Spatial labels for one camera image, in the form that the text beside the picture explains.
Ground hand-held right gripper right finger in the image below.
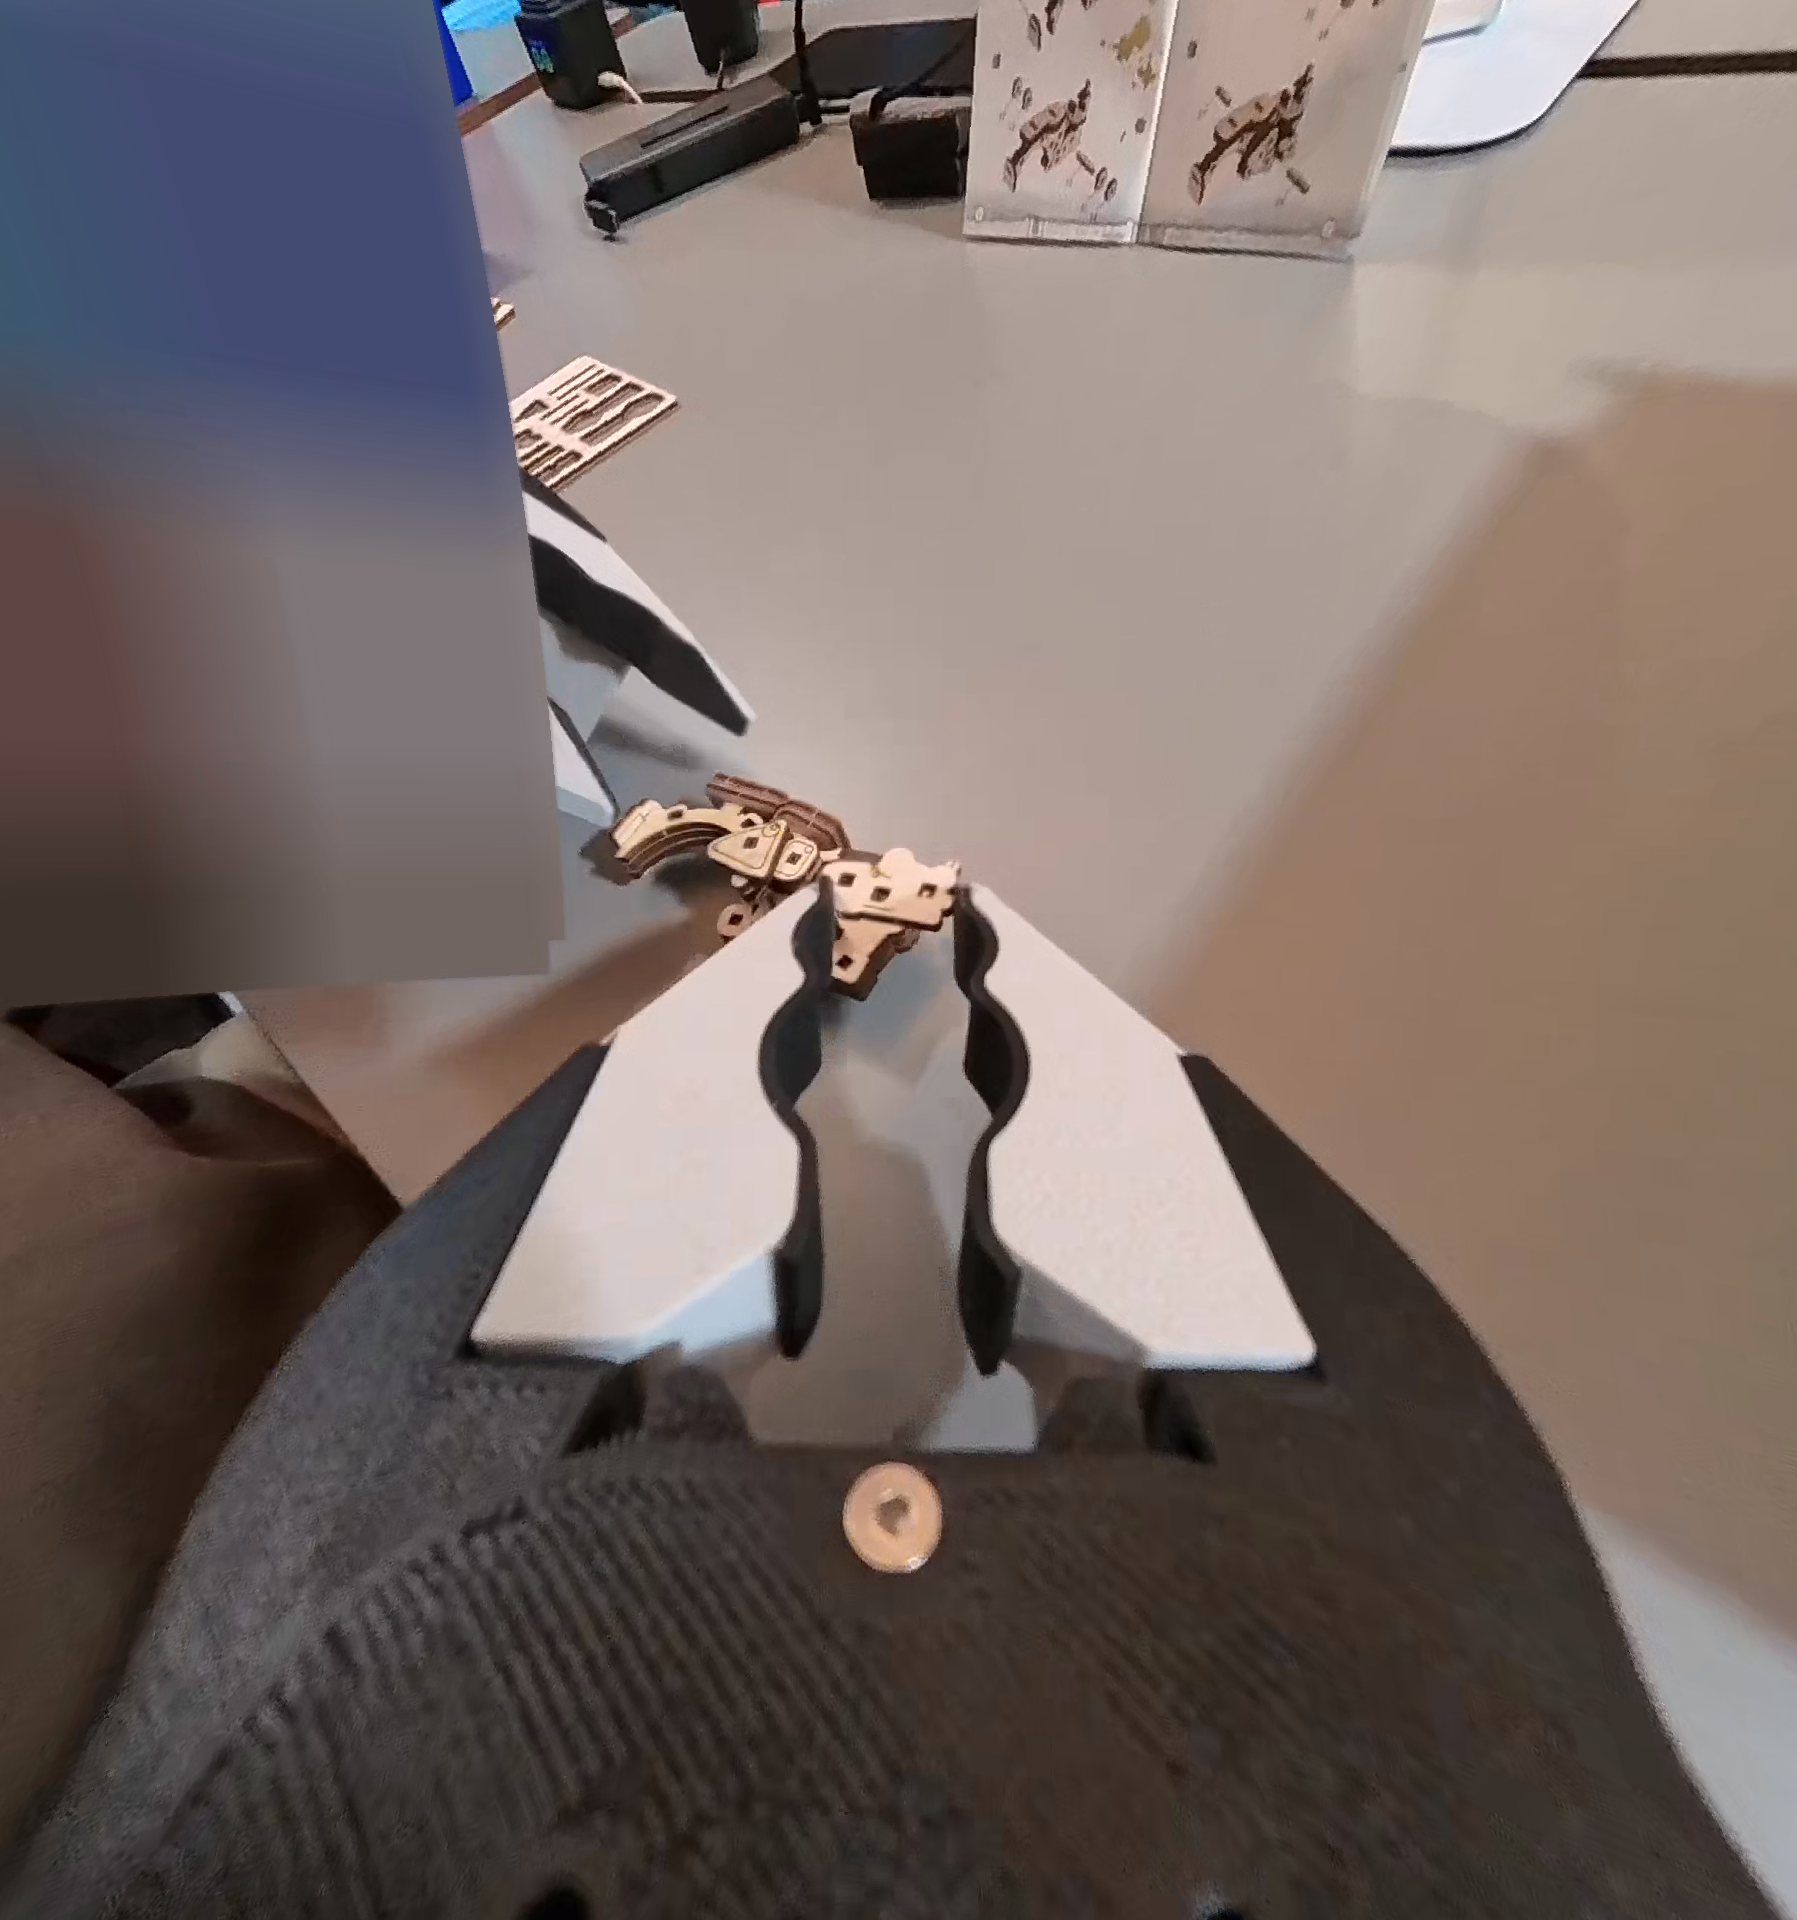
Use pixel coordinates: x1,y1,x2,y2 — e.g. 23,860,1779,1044
955,886,1318,1378

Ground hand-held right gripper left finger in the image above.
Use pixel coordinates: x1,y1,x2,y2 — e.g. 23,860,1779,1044
469,877,836,1367

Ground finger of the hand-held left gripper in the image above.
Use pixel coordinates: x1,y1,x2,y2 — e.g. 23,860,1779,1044
519,483,755,739
541,621,653,825

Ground layered wooden puzzle model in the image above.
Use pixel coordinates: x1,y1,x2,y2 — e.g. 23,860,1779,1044
608,771,933,1001

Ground small wooden puzzle piece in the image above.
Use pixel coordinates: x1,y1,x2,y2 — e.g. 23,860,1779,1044
820,848,964,933

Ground grey desk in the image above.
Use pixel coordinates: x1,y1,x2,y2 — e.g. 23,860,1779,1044
230,0,1797,1816

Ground punched-out wooden puzzle sheet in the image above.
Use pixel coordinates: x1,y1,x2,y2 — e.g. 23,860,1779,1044
508,354,684,490

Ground black rectangular device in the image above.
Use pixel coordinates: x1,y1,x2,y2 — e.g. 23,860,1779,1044
578,74,804,237

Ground black power adapter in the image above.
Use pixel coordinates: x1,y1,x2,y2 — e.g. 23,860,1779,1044
848,87,975,206

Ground person's trousers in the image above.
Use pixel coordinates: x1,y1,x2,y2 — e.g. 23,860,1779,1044
0,1001,406,1920

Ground acrylic instruction sheet stand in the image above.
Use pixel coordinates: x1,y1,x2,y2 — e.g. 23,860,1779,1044
961,0,1435,263

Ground white stand base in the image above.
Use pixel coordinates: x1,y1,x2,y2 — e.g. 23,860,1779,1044
1385,0,1646,156

